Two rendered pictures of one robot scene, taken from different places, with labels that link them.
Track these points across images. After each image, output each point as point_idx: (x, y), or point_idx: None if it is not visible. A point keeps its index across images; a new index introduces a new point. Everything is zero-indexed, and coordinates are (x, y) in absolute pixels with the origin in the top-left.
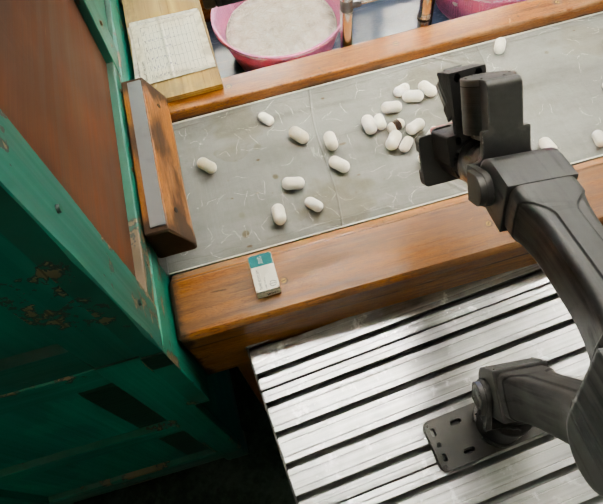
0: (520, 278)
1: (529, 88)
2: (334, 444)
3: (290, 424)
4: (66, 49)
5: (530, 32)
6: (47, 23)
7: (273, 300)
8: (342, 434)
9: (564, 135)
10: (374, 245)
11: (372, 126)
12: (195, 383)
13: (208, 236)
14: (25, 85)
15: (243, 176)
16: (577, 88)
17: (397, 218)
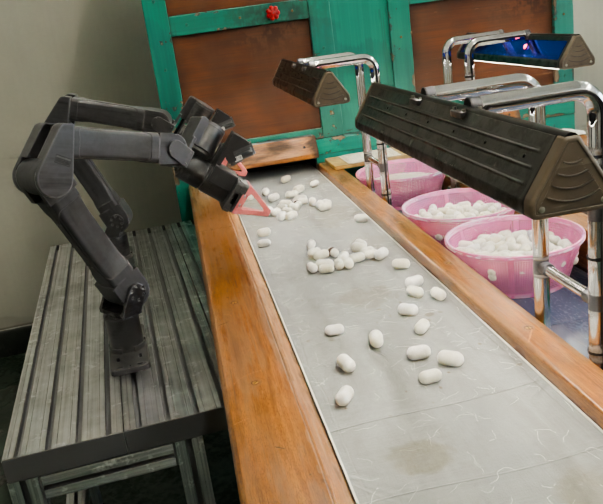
0: (198, 269)
1: (320, 230)
2: (136, 236)
3: (151, 229)
4: (267, 84)
5: (378, 228)
6: (260, 69)
7: (196, 192)
8: (139, 237)
9: (274, 239)
10: (213, 202)
11: (295, 196)
12: (180, 211)
13: None
14: (206, 57)
15: (278, 187)
16: (315, 241)
17: None
